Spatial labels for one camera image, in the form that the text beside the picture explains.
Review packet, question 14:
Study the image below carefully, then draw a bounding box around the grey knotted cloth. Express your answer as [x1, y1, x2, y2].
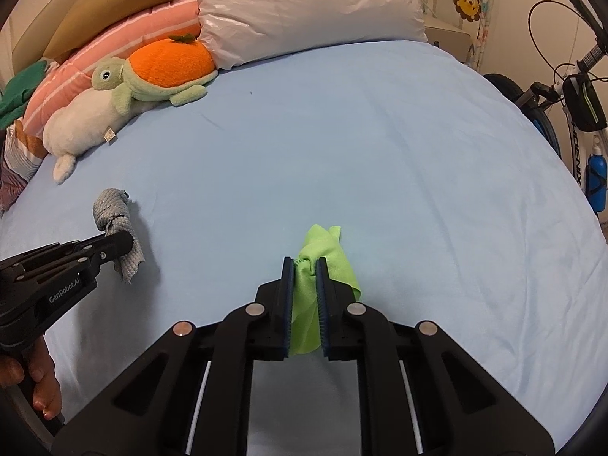
[93, 188, 145, 283]

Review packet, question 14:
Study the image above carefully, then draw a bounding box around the green yellow cloth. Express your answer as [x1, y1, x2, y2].
[288, 223, 362, 356]

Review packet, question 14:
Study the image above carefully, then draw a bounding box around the person's left hand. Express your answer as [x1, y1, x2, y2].
[0, 337, 63, 420]

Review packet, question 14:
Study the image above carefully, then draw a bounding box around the white plush seal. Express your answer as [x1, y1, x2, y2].
[42, 87, 158, 184]

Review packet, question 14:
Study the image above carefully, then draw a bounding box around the green towel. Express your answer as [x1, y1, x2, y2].
[0, 60, 48, 130]

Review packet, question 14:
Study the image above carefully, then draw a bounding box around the pink striped folded quilt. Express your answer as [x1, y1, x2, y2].
[22, 0, 201, 137]

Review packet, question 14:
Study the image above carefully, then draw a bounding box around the light blue bed sheet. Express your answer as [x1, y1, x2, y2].
[1, 41, 607, 447]

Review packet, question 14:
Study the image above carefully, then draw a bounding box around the green orange plush turtle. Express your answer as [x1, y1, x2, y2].
[92, 34, 219, 116]

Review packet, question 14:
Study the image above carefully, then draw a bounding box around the beige headboard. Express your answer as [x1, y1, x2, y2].
[1, 0, 76, 82]

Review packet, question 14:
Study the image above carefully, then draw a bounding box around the white grey pillow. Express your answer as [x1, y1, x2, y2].
[198, 0, 427, 70]

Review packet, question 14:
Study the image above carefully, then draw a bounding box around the blue water bottle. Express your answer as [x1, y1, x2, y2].
[585, 135, 607, 213]

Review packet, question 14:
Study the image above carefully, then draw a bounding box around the white bedside table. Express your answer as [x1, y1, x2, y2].
[424, 14, 473, 63]

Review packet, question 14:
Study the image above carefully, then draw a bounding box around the lion picture board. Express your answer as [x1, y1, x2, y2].
[426, 0, 498, 72]

